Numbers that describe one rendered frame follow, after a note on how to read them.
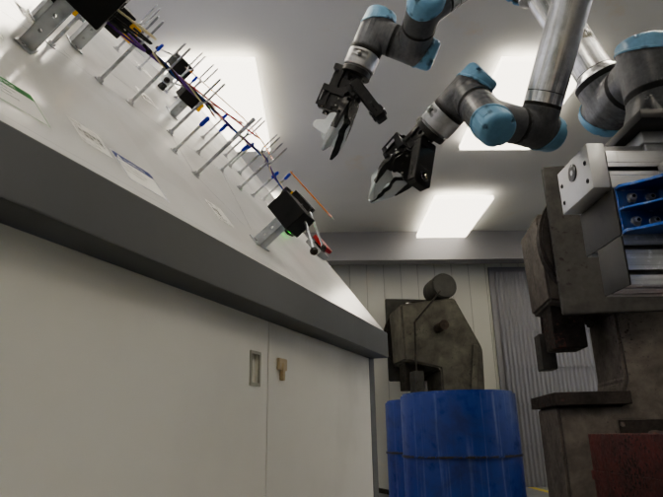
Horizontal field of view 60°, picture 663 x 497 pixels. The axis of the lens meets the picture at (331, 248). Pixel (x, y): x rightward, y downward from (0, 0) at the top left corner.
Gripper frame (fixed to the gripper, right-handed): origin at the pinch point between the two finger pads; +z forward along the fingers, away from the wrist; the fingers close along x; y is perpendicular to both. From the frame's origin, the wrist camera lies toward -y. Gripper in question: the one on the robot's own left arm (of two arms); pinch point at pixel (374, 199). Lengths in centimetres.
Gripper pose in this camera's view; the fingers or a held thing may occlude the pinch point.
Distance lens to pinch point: 129.5
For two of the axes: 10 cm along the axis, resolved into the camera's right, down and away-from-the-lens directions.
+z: -6.2, 6.7, 4.1
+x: -7.7, -4.3, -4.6
